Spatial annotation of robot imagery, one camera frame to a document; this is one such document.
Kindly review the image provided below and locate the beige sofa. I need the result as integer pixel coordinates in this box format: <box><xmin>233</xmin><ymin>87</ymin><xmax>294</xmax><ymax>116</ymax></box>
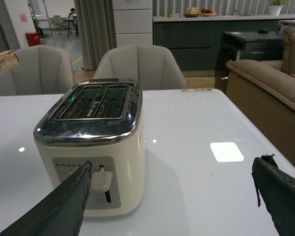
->
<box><xmin>226</xmin><ymin>28</ymin><xmax>295</xmax><ymax>167</ymax></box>

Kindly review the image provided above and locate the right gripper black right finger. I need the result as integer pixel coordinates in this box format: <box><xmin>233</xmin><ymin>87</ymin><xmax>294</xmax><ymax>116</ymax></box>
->
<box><xmin>251</xmin><ymin>154</ymin><xmax>295</xmax><ymax>236</ymax></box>

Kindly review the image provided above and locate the left grey chair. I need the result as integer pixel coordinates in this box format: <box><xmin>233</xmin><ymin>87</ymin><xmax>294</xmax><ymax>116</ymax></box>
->
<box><xmin>0</xmin><ymin>45</ymin><xmax>75</xmax><ymax>96</ymax></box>

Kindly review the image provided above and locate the bread slice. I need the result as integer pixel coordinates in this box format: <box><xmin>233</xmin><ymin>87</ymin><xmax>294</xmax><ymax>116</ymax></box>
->
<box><xmin>0</xmin><ymin>50</ymin><xmax>20</xmax><ymax>73</ymax></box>

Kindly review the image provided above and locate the grey chair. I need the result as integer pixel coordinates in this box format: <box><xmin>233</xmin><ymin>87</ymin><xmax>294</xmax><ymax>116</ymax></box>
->
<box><xmin>93</xmin><ymin>44</ymin><xmax>186</xmax><ymax>90</ymax></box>
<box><xmin>0</xmin><ymin>45</ymin><xmax>75</xmax><ymax>96</ymax></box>

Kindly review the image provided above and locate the grey curtain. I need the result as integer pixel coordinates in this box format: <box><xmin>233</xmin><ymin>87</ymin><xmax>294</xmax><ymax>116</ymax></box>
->
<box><xmin>74</xmin><ymin>0</ymin><xmax>117</xmax><ymax>70</ymax></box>

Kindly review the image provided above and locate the seated person in background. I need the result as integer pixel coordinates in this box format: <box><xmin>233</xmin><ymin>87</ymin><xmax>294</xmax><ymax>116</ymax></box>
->
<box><xmin>68</xmin><ymin>8</ymin><xmax>79</xmax><ymax>35</ymax></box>

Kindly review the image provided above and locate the dark appliance box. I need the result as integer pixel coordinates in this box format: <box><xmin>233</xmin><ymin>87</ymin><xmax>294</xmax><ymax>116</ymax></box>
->
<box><xmin>214</xmin><ymin>30</ymin><xmax>284</xmax><ymax>92</ymax></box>

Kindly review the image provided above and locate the red box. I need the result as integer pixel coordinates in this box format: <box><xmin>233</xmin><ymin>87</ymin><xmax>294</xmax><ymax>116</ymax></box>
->
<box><xmin>25</xmin><ymin>32</ymin><xmax>41</xmax><ymax>47</ymax></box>

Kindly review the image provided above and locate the fruit bowl on counter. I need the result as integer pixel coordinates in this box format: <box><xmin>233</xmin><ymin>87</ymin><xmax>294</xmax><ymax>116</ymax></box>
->
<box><xmin>200</xmin><ymin>8</ymin><xmax>217</xmax><ymax>17</ymax></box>

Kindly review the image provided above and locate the cream and chrome toaster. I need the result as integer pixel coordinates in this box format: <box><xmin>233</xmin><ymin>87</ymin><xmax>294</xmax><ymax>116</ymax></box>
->
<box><xmin>33</xmin><ymin>78</ymin><xmax>146</xmax><ymax>217</ymax></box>

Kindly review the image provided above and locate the black computer mouse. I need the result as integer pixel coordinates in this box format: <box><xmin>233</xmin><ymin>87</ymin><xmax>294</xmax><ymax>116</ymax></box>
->
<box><xmin>258</xmin><ymin>29</ymin><xmax>269</xmax><ymax>34</ymax></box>

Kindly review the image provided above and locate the right grey chair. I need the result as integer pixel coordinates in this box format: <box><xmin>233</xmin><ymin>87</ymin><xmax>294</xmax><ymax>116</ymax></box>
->
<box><xmin>93</xmin><ymin>44</ymin><xmax>186</xmax><ymax>90</ymax></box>

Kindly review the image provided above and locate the white cabinet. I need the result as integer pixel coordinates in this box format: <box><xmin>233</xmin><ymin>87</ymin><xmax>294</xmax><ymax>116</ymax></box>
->
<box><xmin>113</xmin><ymin>0</ymin><xmax>153</xmax><ymax>47</ymax></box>

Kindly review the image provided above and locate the potted plant white pot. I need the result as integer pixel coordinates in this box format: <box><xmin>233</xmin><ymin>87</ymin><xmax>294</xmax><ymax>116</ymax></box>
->
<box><xmin>268</xmin><ymin>0</ymin><xmax>290</xmax><ymax>16</ymax></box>

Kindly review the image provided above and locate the dark kitchen counter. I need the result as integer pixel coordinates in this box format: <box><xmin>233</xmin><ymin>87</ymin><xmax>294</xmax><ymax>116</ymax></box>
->
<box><xmin>153</xmin><ymin>14</ymin><xmax>295</xmax><ymax>72</ymax></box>

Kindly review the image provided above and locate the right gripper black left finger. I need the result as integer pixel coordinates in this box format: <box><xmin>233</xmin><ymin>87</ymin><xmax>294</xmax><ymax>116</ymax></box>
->
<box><xmin>0</xmin><ymin>161</ymin><xmax>92</xmax><ymax>236</ymax></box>

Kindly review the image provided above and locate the coloured dots sticker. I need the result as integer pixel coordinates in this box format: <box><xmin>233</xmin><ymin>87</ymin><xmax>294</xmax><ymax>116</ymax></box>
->
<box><xmin>181</xmin><ymin>88</ymin><xmax>212</xmax><ymax>92</ymax></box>

